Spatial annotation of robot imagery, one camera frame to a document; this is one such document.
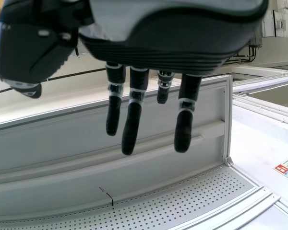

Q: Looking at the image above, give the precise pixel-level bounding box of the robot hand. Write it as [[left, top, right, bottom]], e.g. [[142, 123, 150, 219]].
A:
[[0, 0, 270, 156]]

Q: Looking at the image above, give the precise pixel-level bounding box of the white partition panel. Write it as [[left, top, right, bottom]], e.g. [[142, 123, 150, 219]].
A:
[[0, 74, 234, 218]]

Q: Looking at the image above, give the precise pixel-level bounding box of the silver ventilation duct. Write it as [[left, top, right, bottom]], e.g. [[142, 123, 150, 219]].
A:
[[248, 0, 288, 50]]

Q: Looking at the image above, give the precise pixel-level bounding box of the black cable tie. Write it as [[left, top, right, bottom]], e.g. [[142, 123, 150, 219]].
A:
[[99, 186, 115, 207]]

